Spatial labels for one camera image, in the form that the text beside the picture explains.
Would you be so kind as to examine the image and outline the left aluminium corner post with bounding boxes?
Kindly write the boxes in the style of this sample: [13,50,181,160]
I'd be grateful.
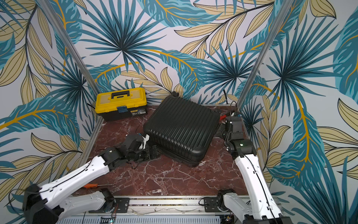
[38,0,99,96]

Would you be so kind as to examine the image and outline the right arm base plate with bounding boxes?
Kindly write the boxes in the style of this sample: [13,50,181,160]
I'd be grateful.
[202,197,228,213]

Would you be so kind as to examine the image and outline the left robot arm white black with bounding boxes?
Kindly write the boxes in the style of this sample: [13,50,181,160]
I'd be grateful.
[22,134,161,224]

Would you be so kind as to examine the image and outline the right aluminium corner post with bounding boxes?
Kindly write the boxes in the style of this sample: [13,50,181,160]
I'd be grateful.
[237,0,293,109]

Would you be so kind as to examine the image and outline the black ribbed hard-shell suitcase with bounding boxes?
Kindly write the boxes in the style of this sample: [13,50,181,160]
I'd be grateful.
[144,95,220,168]

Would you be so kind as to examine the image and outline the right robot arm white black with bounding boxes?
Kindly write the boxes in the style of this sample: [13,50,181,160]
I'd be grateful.
[217,116,292,224]

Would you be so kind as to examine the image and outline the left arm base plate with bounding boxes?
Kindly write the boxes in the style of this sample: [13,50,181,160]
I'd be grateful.
[89,197,130,213]

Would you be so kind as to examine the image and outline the yellow and black toolbox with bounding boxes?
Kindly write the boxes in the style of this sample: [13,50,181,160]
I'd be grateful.
[95,88,147,122]

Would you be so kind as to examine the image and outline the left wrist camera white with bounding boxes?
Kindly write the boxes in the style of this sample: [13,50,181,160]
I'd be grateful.
[139,134,150,150]

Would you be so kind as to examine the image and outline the aluminium corner post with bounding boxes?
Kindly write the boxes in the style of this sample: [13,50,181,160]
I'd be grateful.
[38,0,99,96]
[237,0,293,109]

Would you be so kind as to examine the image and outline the orange handled screwdriver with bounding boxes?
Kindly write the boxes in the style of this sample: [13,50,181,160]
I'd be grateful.
[82,183,114,189]

